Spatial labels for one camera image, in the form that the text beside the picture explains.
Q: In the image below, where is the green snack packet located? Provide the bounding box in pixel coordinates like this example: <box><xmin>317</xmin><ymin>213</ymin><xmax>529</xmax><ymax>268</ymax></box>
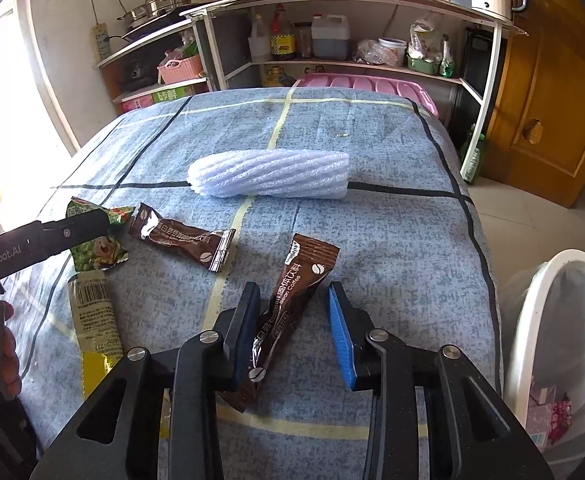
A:
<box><xmin>67</xmin><ymin>196</ymin><xmax>136</xmax><ymax>272</ymax></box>

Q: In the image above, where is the green glass bottle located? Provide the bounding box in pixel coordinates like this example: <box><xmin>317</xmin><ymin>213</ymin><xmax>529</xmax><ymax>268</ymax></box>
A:
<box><xmin>459</xmin><ymin>125</ymin><xmax>487</xmax><ymax>184</ymax></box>

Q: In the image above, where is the green printed pouch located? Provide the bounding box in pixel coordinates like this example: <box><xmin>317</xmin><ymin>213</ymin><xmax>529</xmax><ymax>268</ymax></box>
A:
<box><xmin>439</xmin><ymin>35</ymin><xmax>455</xmax><ymax>79</ymax></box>

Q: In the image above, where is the beige printed snack packet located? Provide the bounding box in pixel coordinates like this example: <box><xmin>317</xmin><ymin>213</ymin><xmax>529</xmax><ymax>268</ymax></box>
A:
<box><xmin>67</xmin><ymin>270</ymin><xmax>172</xmax><ymax>456</ymax></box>

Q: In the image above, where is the green cardboard box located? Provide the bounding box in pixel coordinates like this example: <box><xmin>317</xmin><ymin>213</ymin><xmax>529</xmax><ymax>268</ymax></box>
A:
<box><xmin>150</xmin><ymin>84</ymin><xmax>196</xmax><ymax>106</ymax></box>

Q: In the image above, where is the beige power strip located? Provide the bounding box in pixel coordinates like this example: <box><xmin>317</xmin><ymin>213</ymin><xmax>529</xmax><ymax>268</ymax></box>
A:
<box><xmin>91</xmin><ymin>22</ymin><xmax>112</xmax><ymax>66</ymax></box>

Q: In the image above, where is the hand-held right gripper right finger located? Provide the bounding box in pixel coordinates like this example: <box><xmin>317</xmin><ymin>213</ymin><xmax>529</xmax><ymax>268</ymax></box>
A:
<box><xmin>326</xmin><ymin>281</ymin><xmax>555</xmax><ymax>480</ymax></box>

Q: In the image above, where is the white foam net sleeve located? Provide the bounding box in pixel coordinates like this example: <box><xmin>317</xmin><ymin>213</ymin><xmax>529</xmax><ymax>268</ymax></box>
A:
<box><xmin>187</xmin><ymin>149</ymin><xmax>350</xmax><ymax>200</ymax></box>

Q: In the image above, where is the red cap sauce bottle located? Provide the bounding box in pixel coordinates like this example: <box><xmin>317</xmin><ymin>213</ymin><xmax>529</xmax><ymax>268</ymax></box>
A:
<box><xmin>271</xmin><ymin>4</ymin><xmax>296</xmax><ymax>61</ymax></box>

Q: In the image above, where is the green bowl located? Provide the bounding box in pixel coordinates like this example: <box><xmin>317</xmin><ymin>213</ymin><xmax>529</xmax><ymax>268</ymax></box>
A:
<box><xmin>406</xmin><ymin>52</ymin><xmax>440</xmax><ymax>76</ymax></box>

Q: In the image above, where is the white round bin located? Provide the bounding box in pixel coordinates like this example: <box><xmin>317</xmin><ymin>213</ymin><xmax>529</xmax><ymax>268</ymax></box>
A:
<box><xmin>499</xmin><ymin>249</ymin><xmax>585</xmax><ymax>480</ymax></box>

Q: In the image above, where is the white shelf unit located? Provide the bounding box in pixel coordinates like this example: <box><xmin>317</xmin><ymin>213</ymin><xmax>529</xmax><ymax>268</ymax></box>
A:
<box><xmin>180</xmin><ymin>0</ymin><xmax>530</xmax><ymax>183</ymax></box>

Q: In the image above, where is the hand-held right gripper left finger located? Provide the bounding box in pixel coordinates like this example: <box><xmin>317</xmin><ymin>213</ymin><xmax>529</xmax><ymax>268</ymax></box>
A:
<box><xmin>30</xmin><ymin>281</ymin><xmax>262</xmax><ymax>480</ymax></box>

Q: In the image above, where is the yellow oil bottle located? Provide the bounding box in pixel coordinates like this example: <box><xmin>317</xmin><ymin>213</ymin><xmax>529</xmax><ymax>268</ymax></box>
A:
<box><xmin>262</xmin><ymin>65</ymin><xmax>295</xmax><ymax>88</ymax></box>

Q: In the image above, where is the pink storage box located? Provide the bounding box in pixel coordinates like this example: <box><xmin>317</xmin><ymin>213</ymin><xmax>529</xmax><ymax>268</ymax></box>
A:
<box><xmin>292</xmin><ymin>72</ymin><xmax>439</xmax><ymax>120</ymax></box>

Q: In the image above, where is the pink plastic basket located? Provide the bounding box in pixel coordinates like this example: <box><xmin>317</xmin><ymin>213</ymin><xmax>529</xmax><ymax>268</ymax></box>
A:
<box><xmin>157</xmin><ymin>52</ymin><xmax>204</xmax><ymax>85</ymax></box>

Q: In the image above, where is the white plastic bottle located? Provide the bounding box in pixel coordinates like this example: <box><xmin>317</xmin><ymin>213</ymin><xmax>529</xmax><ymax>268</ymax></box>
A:
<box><xmin>249</xmin><ymin>14</ymin><xmax>272</xmax><ymax>63</ymax></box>

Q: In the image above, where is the crumpled clear plastic bag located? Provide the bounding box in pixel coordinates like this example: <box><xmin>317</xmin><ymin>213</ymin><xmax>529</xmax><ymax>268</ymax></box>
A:
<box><xmin>353</xmin><ymin>39</ymin><xmax>385</xmax><ymax>65</ymax></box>

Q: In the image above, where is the steel steamer pot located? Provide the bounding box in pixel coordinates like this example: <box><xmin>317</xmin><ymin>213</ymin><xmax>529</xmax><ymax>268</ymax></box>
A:
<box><xmin>145</xmin><ymin>0</ymin><xmax>193</xmax><ymax>16</ymax></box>

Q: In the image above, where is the wooden door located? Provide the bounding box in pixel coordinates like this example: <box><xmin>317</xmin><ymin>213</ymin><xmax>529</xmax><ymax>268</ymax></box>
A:
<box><xmin>477</xmin><ymin>0</ymin><xmax>585</xmax><ymax>208</ymax></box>

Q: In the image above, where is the white lidded jar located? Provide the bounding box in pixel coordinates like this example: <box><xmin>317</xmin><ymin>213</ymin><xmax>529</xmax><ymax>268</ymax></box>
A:
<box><xmin>377</xmin><ymin>37</ymin><xmax>407</xmax><ymax>66</ymax></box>

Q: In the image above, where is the black gas stove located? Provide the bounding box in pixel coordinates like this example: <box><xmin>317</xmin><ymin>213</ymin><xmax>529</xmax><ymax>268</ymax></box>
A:
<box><xmin>122</xmin><ymin>57</ymin><xmax>160</xmax><ymax>92</ymax></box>

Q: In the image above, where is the white printed bag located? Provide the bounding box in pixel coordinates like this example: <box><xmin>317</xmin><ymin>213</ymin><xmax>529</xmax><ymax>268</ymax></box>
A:
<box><xmin>409</xmin><ymin>12</ymin><xmax>445</xmax><ymax>58</ymax></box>

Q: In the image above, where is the window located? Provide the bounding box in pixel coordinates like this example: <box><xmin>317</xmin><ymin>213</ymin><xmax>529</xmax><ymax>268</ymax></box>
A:
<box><xmin>0</xmin><ymin>0</ymin><xmax>80</xmax><ymax>241</ymax></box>

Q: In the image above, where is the black induction cooker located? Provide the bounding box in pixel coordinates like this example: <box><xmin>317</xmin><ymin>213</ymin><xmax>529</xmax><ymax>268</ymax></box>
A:
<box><xmin>122</xmin><ymin>12</ymin><xmax>193</xmax><ymax>41</ymax></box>

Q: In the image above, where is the steel pan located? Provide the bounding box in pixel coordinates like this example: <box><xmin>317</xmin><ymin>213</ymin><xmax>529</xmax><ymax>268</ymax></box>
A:
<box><xmin>117</xmin><ymin>2</ymin><xmax>153</xmax><ymax>26</ymax></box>

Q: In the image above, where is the black folded panel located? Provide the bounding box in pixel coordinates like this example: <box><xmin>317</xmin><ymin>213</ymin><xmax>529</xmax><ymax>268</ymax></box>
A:
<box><xmin>459</xmin><ymin>27</ymin><xmax>495</xmax><ymax>111</ymax></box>

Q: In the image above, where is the metal edged side rack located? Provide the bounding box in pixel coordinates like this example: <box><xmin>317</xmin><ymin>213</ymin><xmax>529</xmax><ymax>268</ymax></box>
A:
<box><xmin>96</xmin><ymin>17</ymin><xmax>253</xmax><ymax>116</ymax></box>

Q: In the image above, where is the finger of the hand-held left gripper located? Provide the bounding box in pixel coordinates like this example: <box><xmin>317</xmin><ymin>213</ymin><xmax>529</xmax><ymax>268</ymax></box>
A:
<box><xmin>32</xmin><ymin>209</ymin><xmax>110</xmax><ymax>261</ymax></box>

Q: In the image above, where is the brown coffee sachet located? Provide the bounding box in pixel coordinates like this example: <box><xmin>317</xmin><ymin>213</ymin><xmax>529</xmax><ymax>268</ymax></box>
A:
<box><xmin>129</xmin><ymin>202</ymin><xmax>236</xmax><ymax>273</ymax></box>
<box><xmin>217</xmin><ymin>232</ymin><xmax>341</xmax><ymax>413</ymax></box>

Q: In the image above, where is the dark liquid jug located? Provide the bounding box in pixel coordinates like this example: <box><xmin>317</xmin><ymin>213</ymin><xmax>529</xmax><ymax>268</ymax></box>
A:
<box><xmin>311</xmin><ymin>14</ymin><xmax>350</xmax><ymax>59</ymax></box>

